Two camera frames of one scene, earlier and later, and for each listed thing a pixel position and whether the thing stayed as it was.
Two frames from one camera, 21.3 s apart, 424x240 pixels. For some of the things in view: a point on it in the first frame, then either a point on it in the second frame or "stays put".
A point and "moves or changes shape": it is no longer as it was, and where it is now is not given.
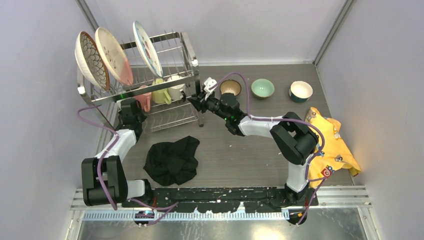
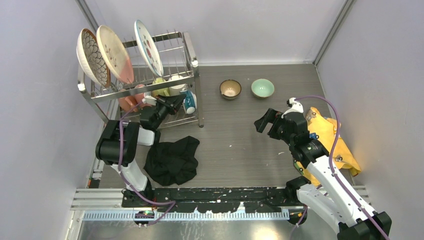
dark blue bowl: (300, 91) → (189, 102)
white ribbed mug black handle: (175, 93) stays put
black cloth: (169, 163) stays put
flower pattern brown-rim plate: (91, 61) stays put
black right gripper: (200, 104) → (271, 115)
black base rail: (214, 199) stays put
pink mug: (145, 99) moves or changes shape
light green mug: (160, 97) stays put
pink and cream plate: (113, 56) stays put
